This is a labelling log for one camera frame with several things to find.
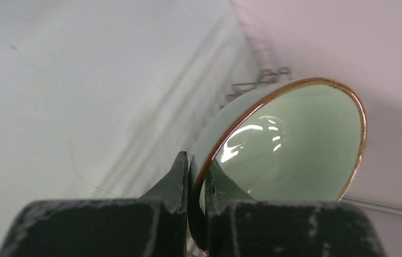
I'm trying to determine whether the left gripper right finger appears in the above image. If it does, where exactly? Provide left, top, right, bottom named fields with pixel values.
left=205, top=162, right=386, bottom=256

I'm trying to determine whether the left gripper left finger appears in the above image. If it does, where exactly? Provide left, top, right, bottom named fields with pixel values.
left=0, top=152, right=188, bottom=256

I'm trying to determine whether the pale green bowl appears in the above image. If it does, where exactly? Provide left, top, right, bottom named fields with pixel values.
left=187, top=77, right=367, bottom=253

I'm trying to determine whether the grey wire dish rack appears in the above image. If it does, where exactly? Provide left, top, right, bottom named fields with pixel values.
left=219, top=66, right=292, bottom=109

